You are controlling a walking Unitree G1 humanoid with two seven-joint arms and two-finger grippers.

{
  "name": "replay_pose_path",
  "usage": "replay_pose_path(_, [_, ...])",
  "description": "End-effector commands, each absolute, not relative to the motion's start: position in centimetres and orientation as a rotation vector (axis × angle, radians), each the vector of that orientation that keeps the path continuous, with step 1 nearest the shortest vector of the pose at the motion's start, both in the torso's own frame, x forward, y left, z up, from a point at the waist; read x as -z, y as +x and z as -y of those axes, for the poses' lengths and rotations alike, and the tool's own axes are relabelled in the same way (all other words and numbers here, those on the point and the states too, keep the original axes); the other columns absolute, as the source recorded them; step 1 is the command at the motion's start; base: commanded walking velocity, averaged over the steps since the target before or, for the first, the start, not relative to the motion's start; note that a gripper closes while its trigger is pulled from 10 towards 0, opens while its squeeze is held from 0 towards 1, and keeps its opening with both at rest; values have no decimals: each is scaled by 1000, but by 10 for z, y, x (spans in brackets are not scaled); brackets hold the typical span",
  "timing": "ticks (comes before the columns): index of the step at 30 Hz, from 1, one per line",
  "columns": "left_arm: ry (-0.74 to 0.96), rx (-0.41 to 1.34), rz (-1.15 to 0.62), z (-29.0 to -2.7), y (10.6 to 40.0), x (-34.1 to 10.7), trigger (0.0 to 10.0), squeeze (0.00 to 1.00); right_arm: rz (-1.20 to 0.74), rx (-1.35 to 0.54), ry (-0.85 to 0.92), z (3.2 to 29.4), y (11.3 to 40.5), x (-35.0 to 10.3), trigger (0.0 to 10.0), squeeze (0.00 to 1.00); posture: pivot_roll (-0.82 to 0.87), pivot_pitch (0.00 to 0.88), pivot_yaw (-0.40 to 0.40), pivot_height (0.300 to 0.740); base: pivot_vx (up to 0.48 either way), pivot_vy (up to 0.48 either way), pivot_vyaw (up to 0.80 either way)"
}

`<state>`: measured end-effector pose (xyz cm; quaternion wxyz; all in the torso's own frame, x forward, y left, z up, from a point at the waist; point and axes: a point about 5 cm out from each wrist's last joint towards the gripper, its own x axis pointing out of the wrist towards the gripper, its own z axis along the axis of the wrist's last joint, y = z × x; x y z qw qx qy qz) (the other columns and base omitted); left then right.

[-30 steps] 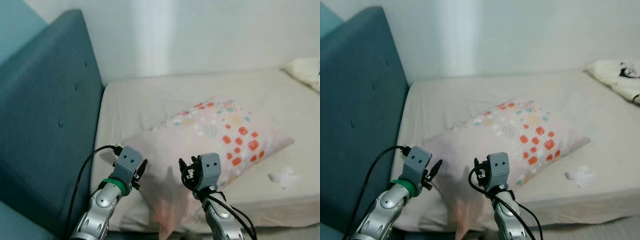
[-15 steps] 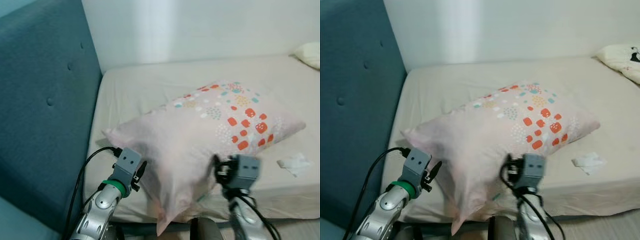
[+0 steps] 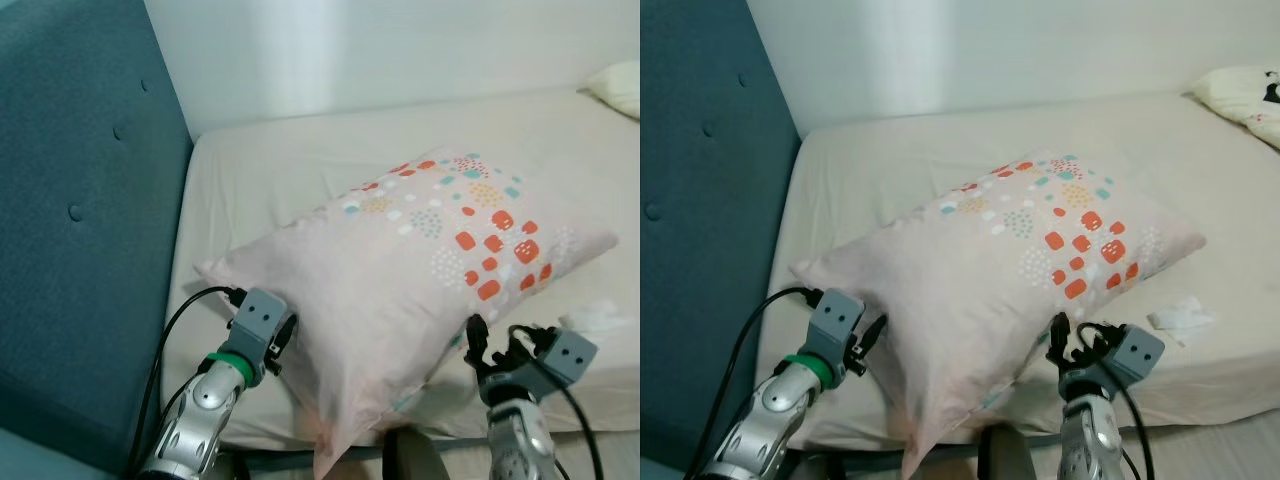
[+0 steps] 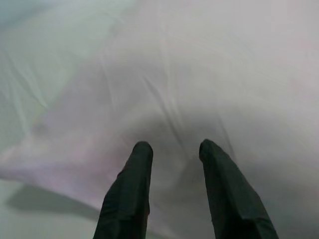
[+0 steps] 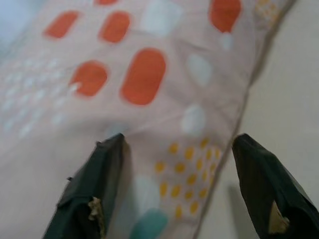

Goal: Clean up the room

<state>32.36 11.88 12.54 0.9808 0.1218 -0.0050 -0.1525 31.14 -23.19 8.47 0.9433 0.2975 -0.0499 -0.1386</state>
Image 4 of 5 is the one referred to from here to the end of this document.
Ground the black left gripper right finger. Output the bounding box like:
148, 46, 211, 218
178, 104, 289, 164
199, 138, 280, 239

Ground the beige bed mattress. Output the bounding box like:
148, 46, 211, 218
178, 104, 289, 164
0, 178, 105, 239

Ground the pink patterned pillow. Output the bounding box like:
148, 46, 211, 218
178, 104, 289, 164
0, 0, 319, 239

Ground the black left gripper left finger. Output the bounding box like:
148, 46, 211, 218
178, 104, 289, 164
93, 141, 153, 239

